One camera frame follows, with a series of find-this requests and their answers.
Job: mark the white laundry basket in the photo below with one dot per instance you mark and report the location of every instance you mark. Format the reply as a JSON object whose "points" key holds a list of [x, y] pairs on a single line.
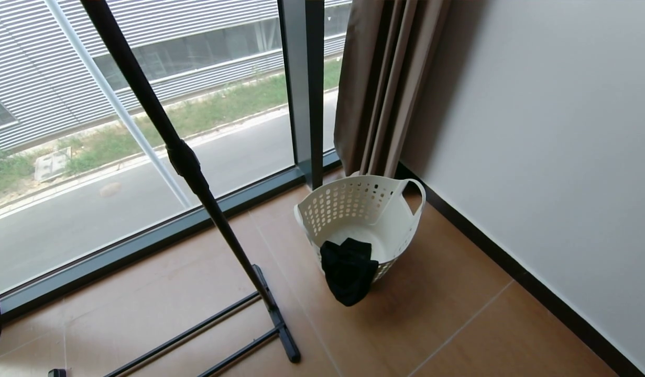
{"points": [[390, 230]]}

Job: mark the black clothes rack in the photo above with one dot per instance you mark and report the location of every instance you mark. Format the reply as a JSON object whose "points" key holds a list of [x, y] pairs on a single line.
{"points": [[183, 157]]}

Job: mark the window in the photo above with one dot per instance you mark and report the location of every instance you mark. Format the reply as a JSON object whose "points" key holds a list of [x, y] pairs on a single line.
{"points": [[301, 78]]}

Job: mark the brown curtain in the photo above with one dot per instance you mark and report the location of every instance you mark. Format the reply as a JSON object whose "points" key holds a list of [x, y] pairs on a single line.
{"points": [[385, 78]]}

